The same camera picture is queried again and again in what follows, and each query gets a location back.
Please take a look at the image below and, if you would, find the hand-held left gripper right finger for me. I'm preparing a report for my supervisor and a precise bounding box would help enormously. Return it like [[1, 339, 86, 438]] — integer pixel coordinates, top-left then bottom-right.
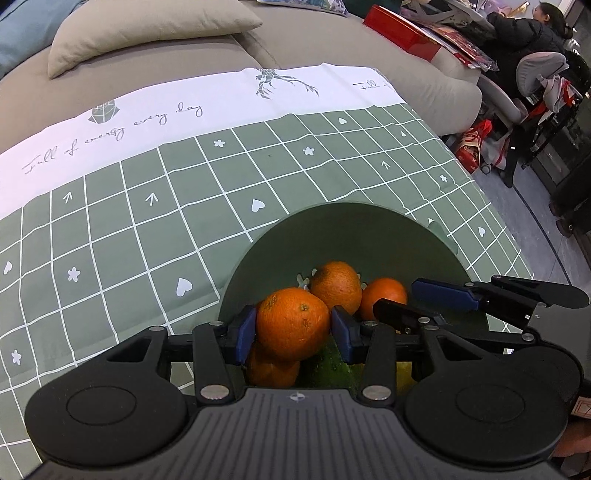
[[331, 306, 482, 403]]

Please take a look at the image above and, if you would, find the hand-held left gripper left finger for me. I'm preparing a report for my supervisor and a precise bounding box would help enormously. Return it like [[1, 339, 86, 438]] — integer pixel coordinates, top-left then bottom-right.
[[106, 305, 258, 404]]

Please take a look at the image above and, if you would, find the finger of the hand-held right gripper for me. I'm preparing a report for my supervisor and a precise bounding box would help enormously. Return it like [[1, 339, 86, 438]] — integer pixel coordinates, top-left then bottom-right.
[[373, 298, 537, 348], [411, 275, 551, 325]]

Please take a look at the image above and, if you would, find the orange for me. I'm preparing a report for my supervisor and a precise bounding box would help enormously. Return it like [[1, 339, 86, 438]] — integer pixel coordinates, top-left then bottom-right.
[[309, 261, 363, 317], [256, 287, 332, 362], [247, 342, 301, 389], [359, 277, 410, 322]]

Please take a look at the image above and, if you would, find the green cucumber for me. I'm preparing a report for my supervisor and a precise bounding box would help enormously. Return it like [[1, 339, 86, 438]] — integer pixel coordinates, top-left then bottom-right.
[[299, 344, 366, 398]]

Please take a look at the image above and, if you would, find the green plastic colander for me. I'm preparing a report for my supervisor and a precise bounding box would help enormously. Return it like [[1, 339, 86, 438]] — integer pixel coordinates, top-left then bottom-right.
[[218, 202, 472, 398]]

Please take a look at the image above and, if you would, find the black cabinet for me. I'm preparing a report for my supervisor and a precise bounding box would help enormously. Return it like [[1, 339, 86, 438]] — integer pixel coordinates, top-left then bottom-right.
[[549, 117, 591, 237]]

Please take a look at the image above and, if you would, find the red shopping bag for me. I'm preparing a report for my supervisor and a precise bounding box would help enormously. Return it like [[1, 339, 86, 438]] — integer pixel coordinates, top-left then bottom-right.
[[454, 119, 494, 175]]

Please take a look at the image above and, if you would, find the green checked tablecloth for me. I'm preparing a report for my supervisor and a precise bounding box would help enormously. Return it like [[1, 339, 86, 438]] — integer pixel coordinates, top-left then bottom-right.
[[0, 67, 537, 445]]

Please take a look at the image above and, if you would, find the pile of magazines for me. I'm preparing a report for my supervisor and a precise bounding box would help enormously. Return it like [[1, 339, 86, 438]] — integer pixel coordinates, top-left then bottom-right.
[[422, 22, 500, 73]]

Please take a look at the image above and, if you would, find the grey office chair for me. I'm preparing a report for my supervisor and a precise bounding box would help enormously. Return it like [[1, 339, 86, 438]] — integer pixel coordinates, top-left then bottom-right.
[[477, 51, 572, 186]]

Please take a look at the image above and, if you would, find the red box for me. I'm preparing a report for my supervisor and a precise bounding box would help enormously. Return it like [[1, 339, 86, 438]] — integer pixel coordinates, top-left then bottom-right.
[[363, 5, 451, 66]]

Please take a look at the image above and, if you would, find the beige sofa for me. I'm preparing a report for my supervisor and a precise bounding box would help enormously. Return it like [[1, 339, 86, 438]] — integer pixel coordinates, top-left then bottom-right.
[[0, 0, 484, 140]]

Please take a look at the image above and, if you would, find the blue printed pillow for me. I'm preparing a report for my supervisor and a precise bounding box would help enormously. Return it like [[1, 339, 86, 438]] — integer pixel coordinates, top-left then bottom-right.
[[256, 0, 348, 16]]

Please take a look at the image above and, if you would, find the beige pillow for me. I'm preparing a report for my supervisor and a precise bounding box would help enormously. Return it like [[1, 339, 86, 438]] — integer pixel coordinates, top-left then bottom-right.
[[47, 0, 263, 79]]

